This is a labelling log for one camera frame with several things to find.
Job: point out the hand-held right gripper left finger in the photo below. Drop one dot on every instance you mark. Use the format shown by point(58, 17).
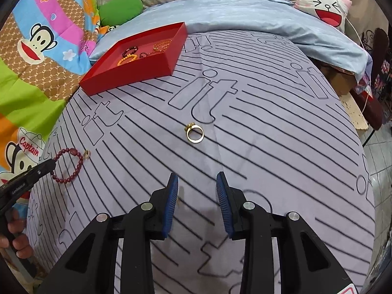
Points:
point(170, 208)

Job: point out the person's left hand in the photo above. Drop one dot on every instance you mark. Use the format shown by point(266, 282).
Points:
point(21, 245)

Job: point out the dark metal chair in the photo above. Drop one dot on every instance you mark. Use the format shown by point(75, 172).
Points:
point(378, 67)

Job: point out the monkey printed blanket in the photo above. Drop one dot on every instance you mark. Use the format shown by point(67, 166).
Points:
point(39, 52)

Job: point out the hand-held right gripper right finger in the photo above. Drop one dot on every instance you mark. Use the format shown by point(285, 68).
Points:
point(225, 208)

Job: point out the white laughing face pillow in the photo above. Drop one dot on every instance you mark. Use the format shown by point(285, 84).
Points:
point(324, 4)

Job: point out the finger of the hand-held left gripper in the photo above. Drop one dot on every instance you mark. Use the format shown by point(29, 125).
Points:
point(46, 168)

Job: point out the green pillow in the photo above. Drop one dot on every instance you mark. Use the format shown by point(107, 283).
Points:
point(121, 9)

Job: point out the light blue blanket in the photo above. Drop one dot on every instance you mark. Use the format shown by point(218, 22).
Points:
point(260, 18)

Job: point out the red box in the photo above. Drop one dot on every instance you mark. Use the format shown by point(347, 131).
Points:
point(122, 73)

